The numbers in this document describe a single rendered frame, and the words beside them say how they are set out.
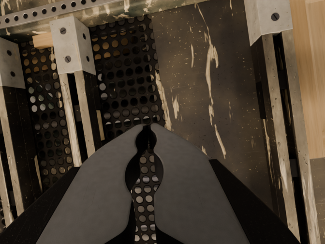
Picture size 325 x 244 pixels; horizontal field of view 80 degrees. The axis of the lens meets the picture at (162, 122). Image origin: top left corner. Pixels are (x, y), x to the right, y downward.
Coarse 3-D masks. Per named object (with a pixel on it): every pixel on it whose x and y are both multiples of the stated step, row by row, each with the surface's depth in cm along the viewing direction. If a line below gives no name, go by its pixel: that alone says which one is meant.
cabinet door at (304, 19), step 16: (304, 0) 43; (320, 0) 43; (304, 16) 43; (320, 16) 43; (304, 32) 43; (320, 32) 43; (304, 48) 44; (320, 48) 43; (304, 64) 44; (320, 64) 44; (304, 80) 44; (320, 80) 44; (304, 96) 44; (320, 96) 44; (304, 112) 44; (320, 112) 44; (320, 128) 44; (320, 144) 44
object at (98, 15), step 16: (0, 0) 49; (16, 0) 48; (32, 0) 48; (48, 0) 47; (128, 0) 45; (144, 0) 44; (160, 0) 45; (176, 0) 46; (192, 0) 47; (64, 16) 47; (80, 16) 47; (96, 16) 47; (112, 16) 48; (128, 16) 49; (0, 32) 49; (16, 32) 49; (32, 32) 50
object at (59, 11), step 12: (72, 0) 46; (84, 0) 46; (96, 0) 45; (108, 0) 45; (120, 0) 45; (24, 12) 48; (36, 12) 47; (48, 12) 47; (60, 12) 46; (72, 12) 46; (0, 24) 49; (12, 24) 48
